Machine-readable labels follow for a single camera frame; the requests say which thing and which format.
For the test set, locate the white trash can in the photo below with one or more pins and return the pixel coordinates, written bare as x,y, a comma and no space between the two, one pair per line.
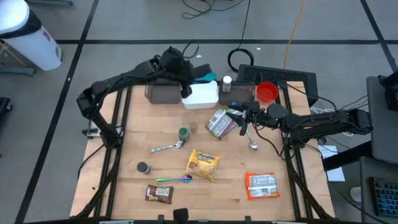
34,46

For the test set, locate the black perforated computer case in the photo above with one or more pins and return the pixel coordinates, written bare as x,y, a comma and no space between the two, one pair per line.
280,74

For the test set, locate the black flat panel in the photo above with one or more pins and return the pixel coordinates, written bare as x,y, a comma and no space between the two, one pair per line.
203,69

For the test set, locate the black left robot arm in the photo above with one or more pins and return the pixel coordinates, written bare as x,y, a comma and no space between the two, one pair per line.
99,90

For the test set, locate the black rounded object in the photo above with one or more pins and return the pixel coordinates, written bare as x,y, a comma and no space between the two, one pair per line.
181,216

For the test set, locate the grey metal stand foot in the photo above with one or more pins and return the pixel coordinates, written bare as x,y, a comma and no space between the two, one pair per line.
18,71

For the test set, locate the silver metal spoon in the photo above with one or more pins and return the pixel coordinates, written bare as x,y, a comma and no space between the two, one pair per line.
253,145
178,144

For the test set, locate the brown food packet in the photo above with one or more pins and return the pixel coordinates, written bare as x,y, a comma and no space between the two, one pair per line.
159,194

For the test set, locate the backlit computer keyboard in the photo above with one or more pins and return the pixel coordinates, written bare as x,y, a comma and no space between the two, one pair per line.
385,197

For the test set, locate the teal plastic spoon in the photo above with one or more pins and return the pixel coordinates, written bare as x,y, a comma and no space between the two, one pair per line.
210,77

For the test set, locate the white plastic bin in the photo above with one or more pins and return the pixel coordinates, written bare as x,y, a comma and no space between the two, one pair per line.
202,96

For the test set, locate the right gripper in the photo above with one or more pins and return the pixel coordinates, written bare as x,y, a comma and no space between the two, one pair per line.
253,113

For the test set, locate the green-label glass spice jar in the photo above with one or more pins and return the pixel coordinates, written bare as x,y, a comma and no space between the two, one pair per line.
184,134

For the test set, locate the black device box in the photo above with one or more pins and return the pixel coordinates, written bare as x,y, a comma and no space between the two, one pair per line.
392,93

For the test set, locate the translucent grey plastic bin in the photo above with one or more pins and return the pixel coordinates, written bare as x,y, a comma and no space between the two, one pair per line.
239,93
163,93

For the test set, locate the white paper sheet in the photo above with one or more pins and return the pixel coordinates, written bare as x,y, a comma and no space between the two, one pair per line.
335,174

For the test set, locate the dark-capped purple spice jar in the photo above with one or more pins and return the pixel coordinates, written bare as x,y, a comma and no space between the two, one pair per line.
143,168

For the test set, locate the red plastic bowl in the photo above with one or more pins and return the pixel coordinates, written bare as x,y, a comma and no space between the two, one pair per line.
267,91

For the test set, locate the grey computer mouse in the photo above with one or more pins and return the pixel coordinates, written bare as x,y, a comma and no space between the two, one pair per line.
356,194

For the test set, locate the rainbow iridescent metal spoon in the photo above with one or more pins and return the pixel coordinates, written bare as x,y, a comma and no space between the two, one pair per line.
186,178

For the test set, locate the orange ramen packet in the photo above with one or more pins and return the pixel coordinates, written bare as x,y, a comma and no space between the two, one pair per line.
262,186

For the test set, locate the green and pink ramen packet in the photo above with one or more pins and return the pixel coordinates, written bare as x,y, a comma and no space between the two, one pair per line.
220,124

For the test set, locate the black aluminium table frame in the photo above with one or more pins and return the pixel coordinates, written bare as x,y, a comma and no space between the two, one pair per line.
217,222

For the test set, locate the black chair base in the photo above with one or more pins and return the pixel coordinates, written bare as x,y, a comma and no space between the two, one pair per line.
4,104

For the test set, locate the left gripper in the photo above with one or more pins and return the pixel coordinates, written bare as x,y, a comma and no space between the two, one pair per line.
178,67

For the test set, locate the dark grey desk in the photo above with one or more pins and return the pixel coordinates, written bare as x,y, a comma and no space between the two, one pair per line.
373,169

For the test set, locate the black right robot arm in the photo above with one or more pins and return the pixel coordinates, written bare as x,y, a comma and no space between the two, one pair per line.
326,123

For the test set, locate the yellow Maruchan ramen packet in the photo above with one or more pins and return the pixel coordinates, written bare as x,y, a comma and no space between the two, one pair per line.
202,165

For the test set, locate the small cork-topped spice jar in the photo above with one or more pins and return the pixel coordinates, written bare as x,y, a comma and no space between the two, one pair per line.
194,127

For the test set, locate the white-capped white-label spice jar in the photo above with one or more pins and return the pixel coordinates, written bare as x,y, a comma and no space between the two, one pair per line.
227,85

